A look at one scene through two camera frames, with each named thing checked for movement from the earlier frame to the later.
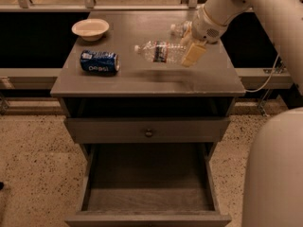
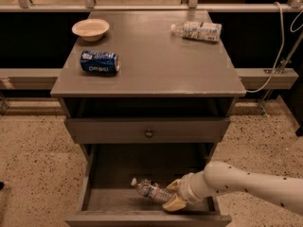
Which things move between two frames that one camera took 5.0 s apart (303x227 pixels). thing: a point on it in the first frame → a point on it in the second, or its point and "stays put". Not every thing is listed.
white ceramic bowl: [90, 29] stays put
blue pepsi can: [99, 61] stays put
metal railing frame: [50, 78] stays put
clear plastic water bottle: [162, 51] → [151, 189]
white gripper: [205, 28] → [186, 188]
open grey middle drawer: [149, 184] stays put
